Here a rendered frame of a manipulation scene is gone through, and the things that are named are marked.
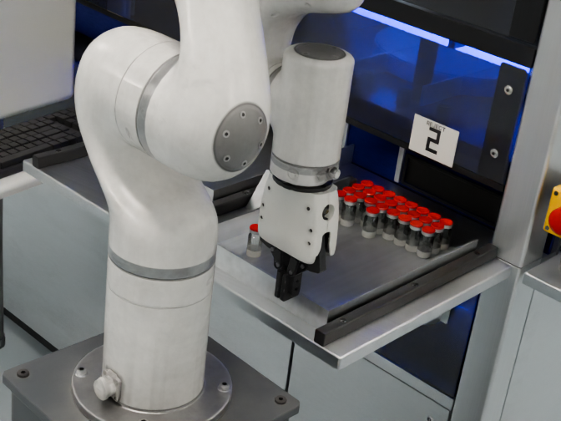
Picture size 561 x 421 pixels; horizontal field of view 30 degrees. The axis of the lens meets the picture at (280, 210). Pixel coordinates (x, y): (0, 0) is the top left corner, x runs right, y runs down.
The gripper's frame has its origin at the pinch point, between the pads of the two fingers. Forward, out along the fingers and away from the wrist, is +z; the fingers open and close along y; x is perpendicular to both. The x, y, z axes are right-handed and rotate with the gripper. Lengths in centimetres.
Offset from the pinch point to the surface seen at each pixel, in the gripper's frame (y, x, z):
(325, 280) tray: 2.9, -11.6, 5.0
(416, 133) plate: 10.3, -38.8, -8.8
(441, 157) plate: 5.0, -38.8, -6.6
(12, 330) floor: 128, -42, 93
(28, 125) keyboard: 80, -14, 10
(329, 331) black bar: -7.8, 0.1, 3.2
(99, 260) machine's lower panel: 88, -39, 51
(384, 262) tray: 1.1, -22.8, 5.0
